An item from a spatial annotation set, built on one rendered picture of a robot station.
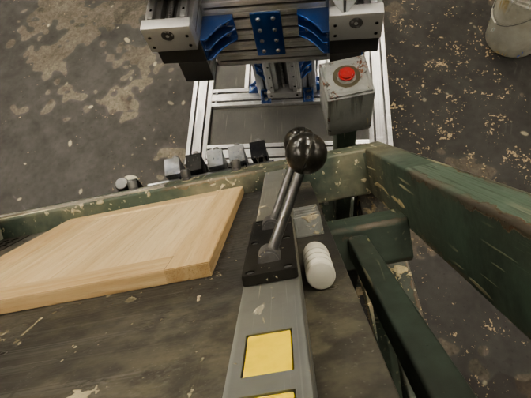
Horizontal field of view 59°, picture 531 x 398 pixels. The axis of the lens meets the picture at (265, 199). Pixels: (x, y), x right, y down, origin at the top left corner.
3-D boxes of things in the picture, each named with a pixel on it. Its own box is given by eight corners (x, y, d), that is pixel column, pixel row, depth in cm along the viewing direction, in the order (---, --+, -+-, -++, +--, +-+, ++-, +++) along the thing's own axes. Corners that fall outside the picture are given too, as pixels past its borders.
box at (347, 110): (360, 95, 135) (364, 53, 119) (370, 129, 131) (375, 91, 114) (320, 103, 136) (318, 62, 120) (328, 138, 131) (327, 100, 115)
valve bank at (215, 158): (284, 158, 151) (276, 117, 129) (292, 198, 145) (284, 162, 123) (134, 187, 154) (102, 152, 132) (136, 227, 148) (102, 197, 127)
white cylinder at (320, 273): (338, 287, 47) (329, 261, 55) (333, 259, 46) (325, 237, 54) (309, 292, 47) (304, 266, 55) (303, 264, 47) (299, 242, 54)
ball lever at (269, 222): (283, 234, 58) (319, 132, 56) (283, 243, 55) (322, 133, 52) (254, 225, 58) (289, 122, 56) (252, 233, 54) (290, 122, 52)
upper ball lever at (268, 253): (284, 268, 47) (330, 138, 44) (284, 281, 43) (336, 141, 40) (247, 255, 46) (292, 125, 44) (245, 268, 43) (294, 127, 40)
